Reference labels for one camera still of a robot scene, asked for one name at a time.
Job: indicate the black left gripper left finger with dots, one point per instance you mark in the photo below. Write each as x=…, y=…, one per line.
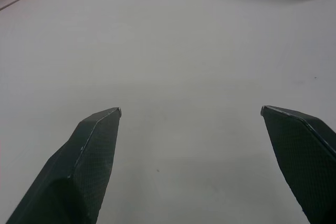
x=78, y=171

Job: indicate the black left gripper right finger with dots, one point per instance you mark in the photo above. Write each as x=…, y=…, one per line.
x=307, y=155

